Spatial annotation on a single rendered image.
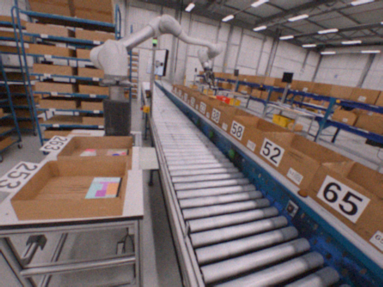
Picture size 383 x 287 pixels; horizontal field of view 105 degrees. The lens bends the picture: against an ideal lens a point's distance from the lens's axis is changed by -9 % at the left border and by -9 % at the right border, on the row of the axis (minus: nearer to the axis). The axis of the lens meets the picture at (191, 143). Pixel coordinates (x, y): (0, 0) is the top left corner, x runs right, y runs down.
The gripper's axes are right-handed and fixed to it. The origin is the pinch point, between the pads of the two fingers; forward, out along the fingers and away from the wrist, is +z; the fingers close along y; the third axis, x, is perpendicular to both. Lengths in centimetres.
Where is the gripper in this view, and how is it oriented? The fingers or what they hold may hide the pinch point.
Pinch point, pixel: (211, 85)
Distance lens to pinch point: 198.5
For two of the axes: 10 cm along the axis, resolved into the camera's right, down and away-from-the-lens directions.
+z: 3.2, 9.4, 1.3
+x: 4.2, -0.1, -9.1
